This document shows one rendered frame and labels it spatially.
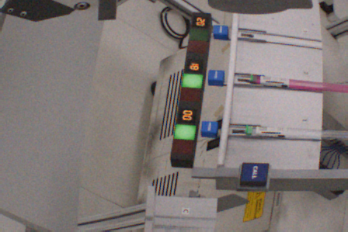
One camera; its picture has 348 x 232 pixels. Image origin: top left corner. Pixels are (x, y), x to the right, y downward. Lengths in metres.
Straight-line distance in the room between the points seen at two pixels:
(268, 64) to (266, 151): 0.19
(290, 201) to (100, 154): 0.68
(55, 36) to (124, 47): 0.97
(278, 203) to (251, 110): 0.32
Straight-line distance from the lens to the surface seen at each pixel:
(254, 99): 1.35
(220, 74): 1.36
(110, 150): 2.07
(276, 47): 1.42
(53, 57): 1.25
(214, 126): 1.31
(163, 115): 2.07
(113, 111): 2.12
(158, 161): 1.99
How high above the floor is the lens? 1.56
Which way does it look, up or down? 43 degrees down
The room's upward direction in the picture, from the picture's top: 66 degrees clockwise
